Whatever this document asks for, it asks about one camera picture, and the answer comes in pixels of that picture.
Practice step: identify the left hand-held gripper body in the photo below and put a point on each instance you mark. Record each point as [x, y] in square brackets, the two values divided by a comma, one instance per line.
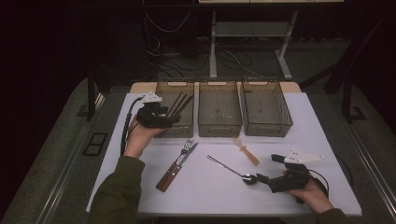
[151, 118]

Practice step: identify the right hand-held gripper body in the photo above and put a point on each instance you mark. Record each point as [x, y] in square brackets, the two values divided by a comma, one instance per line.
[294, 181]

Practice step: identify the long metal spoon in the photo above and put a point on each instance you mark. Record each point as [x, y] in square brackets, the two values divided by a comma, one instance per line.
[250, 179]

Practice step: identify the person's left hand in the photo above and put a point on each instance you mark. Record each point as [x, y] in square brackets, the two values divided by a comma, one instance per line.
[138, 140]

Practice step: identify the person's right hand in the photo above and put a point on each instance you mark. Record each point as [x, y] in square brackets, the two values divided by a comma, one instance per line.
[314, 198]

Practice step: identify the small wooden fork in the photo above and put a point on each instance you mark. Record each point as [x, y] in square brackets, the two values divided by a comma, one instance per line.
[247, 153]

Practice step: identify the white table sheet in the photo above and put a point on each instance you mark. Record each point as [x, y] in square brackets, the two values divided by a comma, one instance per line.
[218, 199]

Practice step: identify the black upright stand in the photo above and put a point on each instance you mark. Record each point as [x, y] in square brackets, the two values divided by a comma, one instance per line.
[91, 99]
[346, 99]

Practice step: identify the white metal desk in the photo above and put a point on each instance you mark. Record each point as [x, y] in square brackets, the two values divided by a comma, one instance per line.
[212, 46]

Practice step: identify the black slanted stand leg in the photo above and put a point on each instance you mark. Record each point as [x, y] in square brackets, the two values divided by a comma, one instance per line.
[342, 71]

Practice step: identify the metal floor rail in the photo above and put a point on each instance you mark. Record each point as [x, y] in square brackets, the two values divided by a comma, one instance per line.
[65, 174]
[373, 168]

